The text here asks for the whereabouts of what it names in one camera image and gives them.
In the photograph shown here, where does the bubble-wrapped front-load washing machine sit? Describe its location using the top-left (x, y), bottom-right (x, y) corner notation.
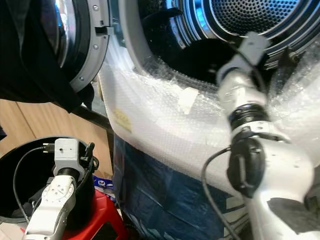
top-left (97, 0), bottom-right (320, 240)

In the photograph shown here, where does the blue and white package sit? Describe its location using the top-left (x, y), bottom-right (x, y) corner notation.
top-left (95, 176), bottom-right (116, 193)

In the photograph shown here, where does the black metal bar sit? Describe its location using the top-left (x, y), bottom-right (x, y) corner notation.
top-left (70, 104), bottom-right (115, 133)

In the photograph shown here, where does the yellow rectangular sticker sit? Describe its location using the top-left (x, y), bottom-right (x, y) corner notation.
top-left (112, 109), bottom-right (133, 133)

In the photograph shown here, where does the wooden cabinet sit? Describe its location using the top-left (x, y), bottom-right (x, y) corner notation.
top-left (0, 98), bottom-right (113, 151)

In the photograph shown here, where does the red plastic stool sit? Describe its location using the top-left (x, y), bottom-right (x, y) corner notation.
top-left (20, 189), bottom-right (131, 240)

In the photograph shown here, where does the black plastic bucket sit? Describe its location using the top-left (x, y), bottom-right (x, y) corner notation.
top-left (0, 136), bottom-right (100, 232)

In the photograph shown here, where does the clear bubble wrap sheet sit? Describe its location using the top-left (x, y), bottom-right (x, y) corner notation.
top-left (99, 37), bottom-right (320, 201)

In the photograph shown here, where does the blue plastic packing film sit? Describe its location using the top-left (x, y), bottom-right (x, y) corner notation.
top-left (112, 135), bottom-right (251, 240)

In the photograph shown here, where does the grey round washer door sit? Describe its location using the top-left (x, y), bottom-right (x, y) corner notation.
top-left (52, 0), bottom-right (112, 93)

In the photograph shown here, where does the white tape piece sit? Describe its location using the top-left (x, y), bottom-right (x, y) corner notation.
top-left (176, 86), bottom-right (198, 115)

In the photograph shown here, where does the large black draped garment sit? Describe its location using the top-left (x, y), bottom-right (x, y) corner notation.
top-left (0, 0), bottom-right (96, 113)

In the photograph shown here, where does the perforated steel washer drum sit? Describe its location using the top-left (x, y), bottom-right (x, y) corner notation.
top-left (137, 0), bottom-right (320, 71)

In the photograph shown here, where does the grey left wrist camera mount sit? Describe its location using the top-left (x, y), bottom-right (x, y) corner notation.
top-left (52, 138), bottom-right (81, 171)

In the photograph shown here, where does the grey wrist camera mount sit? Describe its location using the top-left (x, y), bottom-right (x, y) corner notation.
top-left (227, 31), bottom-right (272, 71)
top-left (52, 138), bottom-right (81, 171)

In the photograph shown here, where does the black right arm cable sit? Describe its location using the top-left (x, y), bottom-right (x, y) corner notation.
top-left (201, 146), bottom-right (243, 240)

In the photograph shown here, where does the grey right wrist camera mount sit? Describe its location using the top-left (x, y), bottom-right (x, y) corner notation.
top-left (227, 31), bottom-right (272, 71)

